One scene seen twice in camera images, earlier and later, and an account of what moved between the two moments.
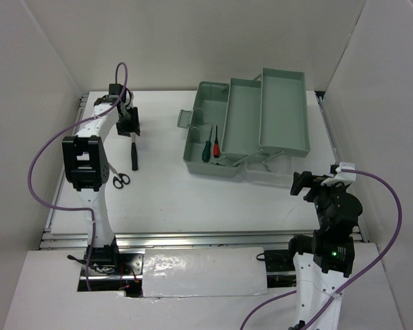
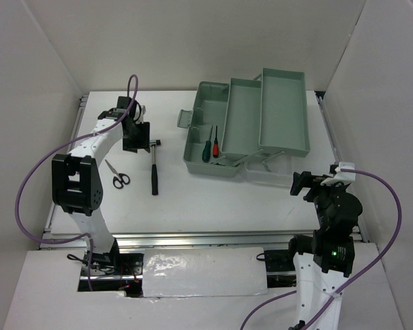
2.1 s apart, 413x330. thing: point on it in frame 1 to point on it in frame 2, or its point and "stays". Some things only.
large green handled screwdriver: (207, 149) stays
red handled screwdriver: (216, 146) stays
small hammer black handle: (133, 153) to (154, 177)
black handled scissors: (122, 179) stays
